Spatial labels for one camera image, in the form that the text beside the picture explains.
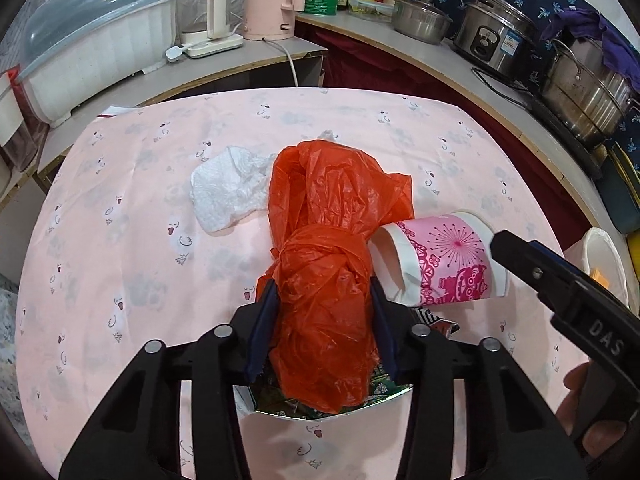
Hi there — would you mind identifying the pink paper cup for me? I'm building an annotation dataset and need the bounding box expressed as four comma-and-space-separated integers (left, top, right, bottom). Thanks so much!
367, 211, 509, 307

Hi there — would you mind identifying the pink printed tablecloth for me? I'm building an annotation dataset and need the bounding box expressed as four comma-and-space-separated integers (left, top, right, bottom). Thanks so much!
15, 87, 591, 480

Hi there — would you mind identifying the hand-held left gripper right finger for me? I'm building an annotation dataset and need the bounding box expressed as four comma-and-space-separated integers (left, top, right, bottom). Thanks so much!
370, 280, 588, 480

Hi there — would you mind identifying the dark foil wrapper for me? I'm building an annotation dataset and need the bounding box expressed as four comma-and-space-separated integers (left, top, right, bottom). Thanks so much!
235, 307, 461, 418

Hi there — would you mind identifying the black power cable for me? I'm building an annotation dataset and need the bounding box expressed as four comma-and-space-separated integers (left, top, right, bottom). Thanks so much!
470, 66, 532, 95

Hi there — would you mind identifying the white crumpled tissue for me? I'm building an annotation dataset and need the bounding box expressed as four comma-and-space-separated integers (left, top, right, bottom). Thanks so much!
190, 144, 277, 234

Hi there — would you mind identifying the red plastic bag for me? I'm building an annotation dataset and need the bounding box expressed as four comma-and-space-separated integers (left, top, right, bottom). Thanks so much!
255, 140, 414, 413

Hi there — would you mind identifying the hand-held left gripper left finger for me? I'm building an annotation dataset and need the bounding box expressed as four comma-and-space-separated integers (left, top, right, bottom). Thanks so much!
59, 280, 281, 480

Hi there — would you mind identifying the lidded steel pot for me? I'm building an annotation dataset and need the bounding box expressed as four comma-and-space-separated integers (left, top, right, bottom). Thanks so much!
391, 0, 454, 45

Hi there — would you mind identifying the stack of blue bowls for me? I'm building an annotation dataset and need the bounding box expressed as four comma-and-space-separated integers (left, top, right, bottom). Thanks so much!
601, 144, 640, 237

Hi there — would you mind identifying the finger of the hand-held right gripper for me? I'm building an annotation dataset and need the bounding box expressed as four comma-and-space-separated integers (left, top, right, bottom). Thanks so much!
489, 230, 591, 322

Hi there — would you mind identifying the purple cloth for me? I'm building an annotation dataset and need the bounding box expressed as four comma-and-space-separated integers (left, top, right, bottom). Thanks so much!
540, 7, 640, 80

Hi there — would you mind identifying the pink electric kettle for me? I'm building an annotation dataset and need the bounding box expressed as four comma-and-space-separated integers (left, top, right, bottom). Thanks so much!
243, 0, 312, 42

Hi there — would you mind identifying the white trash bin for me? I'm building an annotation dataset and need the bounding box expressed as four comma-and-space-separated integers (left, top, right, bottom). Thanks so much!
565, 226, 630, 311

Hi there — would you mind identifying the steel rice cooker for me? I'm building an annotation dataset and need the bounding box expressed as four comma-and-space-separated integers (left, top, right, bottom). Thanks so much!
452, 0, 542, 79

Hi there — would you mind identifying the clear food container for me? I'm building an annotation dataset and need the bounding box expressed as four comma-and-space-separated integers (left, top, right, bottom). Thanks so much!
348, 0, 397, 24

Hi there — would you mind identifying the white kettle cable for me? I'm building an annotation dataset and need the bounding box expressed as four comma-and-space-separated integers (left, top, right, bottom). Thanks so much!
269, 36, 302, 89

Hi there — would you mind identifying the white dish drainer box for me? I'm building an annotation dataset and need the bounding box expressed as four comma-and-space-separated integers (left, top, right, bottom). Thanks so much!
17, 0, 182, 128

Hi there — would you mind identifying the glass electric kettle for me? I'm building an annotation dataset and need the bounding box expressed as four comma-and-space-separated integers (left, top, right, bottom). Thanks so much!
175, 0, 245, 59

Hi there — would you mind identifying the black induction cooker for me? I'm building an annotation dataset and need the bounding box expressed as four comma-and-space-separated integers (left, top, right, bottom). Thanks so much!
527, 94, 609, 182

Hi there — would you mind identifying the large steel stockpot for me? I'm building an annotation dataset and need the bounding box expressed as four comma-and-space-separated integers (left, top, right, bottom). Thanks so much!
539, 35, 637, 149

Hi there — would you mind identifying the person's right hand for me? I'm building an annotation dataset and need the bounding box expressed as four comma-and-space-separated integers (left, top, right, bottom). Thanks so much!
562, 362, 633, 444

